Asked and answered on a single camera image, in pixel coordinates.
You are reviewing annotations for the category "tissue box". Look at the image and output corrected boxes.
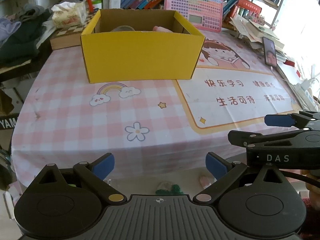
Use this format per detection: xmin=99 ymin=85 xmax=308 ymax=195
xmin=51 ymin=1 xmax=87 ymax=29

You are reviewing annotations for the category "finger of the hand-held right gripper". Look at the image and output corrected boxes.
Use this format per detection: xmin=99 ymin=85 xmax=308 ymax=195
xmin=228 ymin=127 xmax=310 ymax=148
xmin=264 ymin=110 xmax=320 ymax=128

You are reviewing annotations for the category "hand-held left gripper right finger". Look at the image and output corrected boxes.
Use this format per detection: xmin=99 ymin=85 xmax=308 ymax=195
xmin=192 ymin=152 xmax=292 ymax=204

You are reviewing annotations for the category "pile of clothes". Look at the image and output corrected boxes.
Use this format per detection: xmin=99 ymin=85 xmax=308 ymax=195
xmin=0 ymin=4 xmax=54 ymax=67

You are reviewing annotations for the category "person's right hand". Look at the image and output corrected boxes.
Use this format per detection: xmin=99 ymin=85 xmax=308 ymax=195
xmin=301 ymin=170 xmax=320 ymax=200

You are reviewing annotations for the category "green knitted slipper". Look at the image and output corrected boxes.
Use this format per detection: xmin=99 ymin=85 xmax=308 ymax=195
xmin=155 ymin=182 xmax=182 ymax=195

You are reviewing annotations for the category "white tape roll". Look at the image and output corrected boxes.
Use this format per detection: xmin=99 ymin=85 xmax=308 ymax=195
xmin=111 ymin=25 xmax=135 ymax=32

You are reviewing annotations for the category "red gift box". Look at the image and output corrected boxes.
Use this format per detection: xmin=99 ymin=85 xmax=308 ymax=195
xmin=236 ymin=0 xmax=263 ymax=13

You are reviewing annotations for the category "black smartphone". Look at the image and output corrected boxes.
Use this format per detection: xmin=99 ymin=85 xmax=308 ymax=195
xmin=262 ymin=37 xmax=277 ymax=67

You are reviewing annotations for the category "pink learning tablet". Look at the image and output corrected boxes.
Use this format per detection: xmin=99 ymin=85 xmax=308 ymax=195
xmin=164 ymin=0 xmax=224 ymax=33

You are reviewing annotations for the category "wooden chessboard box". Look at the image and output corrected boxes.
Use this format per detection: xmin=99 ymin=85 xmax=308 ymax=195
xmin=50 ymin=12 xmax=97 ymax=50

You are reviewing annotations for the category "colourful trinket pile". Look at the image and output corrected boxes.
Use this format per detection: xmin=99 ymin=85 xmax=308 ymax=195
xmin=246 ymin=11 xmax=267 ymax=25

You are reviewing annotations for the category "pink plush toy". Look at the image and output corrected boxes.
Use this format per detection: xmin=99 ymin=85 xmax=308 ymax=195
xmin=152 ymin=25 xmax=174 ymax=33

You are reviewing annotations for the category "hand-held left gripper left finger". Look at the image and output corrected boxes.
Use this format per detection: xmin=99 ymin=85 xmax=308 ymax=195
xmin=32 ymin=153 xmax=127 ymax=204

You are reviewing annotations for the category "yellow cardboard box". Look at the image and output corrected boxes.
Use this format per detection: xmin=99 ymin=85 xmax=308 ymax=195
xmin=80 ymin=9 xmax=206 ymax=84

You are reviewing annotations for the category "white power adapter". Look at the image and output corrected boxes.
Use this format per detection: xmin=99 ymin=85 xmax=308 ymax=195
xmin=296 ymin=77 xmax=316 ymax=93

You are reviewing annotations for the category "pink slipper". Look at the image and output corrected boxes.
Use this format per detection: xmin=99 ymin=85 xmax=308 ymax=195
xmin=199 ymin=176 xmax=213 ymax=189

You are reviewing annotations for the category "black electronic keyboard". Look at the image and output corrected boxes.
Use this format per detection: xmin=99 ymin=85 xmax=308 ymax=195
xmin=0 ymin=112 xmax=19 ymax=131

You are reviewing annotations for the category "pile of papers and books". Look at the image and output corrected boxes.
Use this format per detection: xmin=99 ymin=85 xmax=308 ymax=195
xmin=229 ymin=12 xmax=320 ymax=110

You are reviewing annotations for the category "white charging cable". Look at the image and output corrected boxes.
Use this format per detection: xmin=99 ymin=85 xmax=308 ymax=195
xmin=270 ymin=66 xmax=300 ymax=85

